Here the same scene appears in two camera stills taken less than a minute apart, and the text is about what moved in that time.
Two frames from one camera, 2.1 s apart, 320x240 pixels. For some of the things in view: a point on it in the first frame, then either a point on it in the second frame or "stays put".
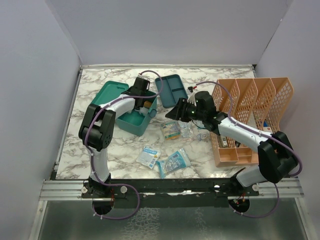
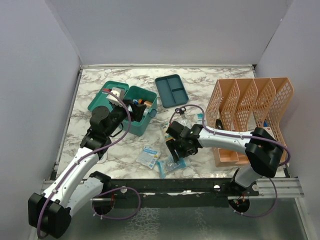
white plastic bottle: [144, 110] stays put
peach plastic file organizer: [257, 103] stays put
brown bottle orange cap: [147, 104] stays put
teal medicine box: [133, 122] stays put
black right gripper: [177, 113] → [172, 145]
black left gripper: [142, 106] → [137, 110]
